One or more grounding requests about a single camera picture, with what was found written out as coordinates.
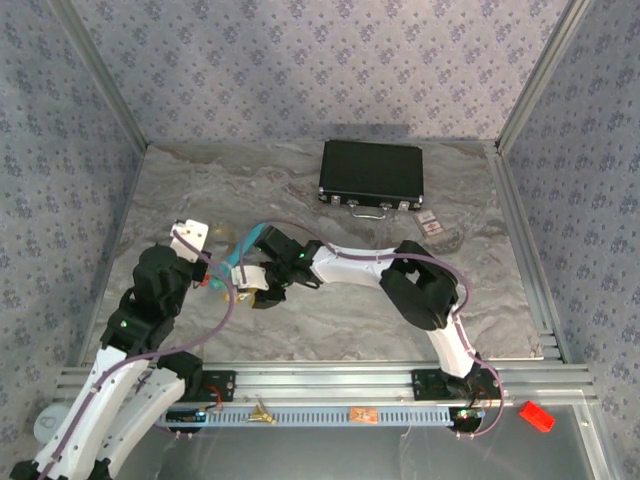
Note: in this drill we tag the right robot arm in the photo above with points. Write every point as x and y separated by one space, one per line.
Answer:
420 290

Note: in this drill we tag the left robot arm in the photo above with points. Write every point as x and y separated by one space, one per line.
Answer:
100 415

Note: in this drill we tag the teal plastic pen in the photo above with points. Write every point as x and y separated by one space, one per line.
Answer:
247 245

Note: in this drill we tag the black carrying case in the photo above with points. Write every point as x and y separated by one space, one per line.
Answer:
372 170

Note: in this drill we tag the small circuit board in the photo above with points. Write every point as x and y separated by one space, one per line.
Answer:
186 415
469 415

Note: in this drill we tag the small red white box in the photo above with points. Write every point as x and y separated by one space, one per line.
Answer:
430 225

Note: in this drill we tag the orange patterned tag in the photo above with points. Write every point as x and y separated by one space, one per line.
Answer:
363 415

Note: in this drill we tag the tape roll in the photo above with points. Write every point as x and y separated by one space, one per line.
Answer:
50 422

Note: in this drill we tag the red plastic block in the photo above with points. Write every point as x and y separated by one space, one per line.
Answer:
537 416

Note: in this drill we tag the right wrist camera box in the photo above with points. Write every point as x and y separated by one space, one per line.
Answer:
252 276

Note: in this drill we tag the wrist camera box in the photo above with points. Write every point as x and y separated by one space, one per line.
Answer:
192 237
252 276

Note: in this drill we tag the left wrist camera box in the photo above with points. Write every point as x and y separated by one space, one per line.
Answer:
192 237

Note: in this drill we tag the aluminium side rail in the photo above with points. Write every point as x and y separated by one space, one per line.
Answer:
525 250
120 235

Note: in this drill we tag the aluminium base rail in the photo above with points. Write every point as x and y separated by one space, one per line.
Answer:
325 385

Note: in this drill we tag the aluminium frame post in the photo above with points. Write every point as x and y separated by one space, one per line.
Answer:
105 80
542 75

